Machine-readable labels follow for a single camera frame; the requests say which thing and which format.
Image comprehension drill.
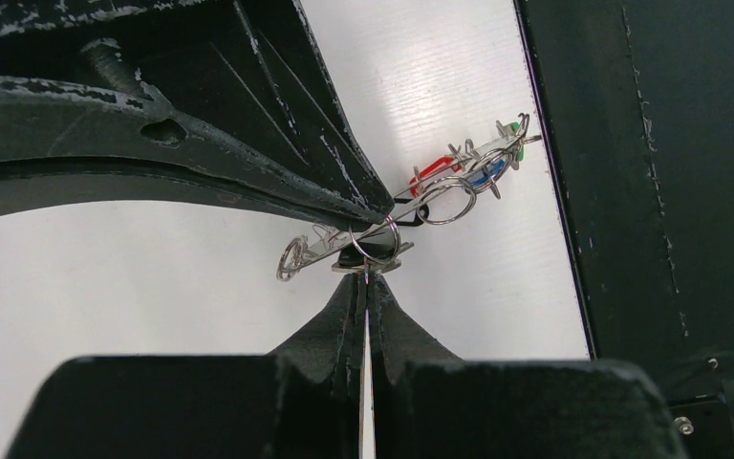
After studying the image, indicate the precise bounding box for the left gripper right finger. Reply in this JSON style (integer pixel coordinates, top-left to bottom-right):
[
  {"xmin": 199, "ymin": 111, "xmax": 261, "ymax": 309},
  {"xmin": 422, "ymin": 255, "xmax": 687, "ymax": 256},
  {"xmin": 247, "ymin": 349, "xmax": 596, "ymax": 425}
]
[{"xmin": 368, "ymin": 276, "xmax": 686, "ymax": 458}]

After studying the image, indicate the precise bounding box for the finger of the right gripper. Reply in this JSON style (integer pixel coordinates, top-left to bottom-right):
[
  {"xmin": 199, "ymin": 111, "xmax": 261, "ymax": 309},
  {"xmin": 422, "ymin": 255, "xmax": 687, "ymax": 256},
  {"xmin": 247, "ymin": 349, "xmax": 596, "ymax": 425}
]
[
  {"xmin": 0, "ymin": 76, "xmax": 374, "ymax": 229},
  {"xmin": 76, "ymin": 1, "xmax": 392, "ymax": 224}
]

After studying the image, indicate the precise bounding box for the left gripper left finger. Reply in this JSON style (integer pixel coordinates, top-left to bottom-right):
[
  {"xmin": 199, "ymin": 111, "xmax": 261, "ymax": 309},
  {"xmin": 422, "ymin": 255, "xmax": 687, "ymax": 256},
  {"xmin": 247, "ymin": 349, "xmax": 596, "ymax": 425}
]
[{"xmin": 7, "ymin": 274, "xmax": 366, "ymax": 458}]

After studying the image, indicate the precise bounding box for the key with black tag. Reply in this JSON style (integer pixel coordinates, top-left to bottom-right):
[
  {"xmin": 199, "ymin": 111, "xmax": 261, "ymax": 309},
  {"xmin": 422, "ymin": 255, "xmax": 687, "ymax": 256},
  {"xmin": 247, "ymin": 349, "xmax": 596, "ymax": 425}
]
[{"xmin": 331, "ymin": 218, "xmax": 415, "ymax": 284}]

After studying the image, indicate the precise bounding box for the large metal keyring disc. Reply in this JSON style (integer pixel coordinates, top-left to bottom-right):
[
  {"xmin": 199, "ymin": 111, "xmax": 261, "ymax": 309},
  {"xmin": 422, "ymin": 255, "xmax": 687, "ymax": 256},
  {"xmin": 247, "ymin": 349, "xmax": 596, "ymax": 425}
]
[{"xmin": 276, "ymin": 113, "xmax": 541, "ymax": 282}]

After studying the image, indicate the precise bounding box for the red key tag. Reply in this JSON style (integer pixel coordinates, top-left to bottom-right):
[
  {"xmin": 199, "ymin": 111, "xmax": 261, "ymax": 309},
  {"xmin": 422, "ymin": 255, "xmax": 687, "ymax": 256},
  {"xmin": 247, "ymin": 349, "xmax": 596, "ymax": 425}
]
[{"xmin": 409, "ymin": 156, "xmax": 463, "ymax": 198}]

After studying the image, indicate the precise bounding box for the blue key tag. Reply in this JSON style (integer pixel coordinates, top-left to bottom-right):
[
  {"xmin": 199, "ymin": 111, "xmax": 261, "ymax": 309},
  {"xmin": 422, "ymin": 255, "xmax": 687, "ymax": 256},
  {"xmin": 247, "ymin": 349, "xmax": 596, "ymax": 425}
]
[{"xmin": 466, "ymin": 160, "xmax": 507, "ymax": 192}]

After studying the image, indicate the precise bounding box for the green key tag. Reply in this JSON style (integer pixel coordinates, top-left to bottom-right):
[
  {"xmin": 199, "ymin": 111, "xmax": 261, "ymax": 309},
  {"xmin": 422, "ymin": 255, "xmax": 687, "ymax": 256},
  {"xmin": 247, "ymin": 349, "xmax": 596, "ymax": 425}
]
[{"xmin": 495, "ymin": 120, "xmax": 524, "ymax": 170}]

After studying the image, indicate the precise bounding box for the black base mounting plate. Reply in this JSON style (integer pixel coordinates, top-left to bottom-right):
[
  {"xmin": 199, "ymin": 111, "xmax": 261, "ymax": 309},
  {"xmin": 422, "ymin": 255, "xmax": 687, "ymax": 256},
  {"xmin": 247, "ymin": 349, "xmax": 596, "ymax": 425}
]
[{"xmin": 514, "ymin": 1, "xmax": 734, "ymax": 458}]

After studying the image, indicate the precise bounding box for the black key tag on ring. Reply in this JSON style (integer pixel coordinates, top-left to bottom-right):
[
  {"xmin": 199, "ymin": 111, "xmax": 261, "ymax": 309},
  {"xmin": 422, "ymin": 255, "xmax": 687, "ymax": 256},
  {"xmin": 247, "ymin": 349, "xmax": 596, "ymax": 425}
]
[{"xmin": 396, "ymin": 204, "xmax": 430, "ymax": 228}]

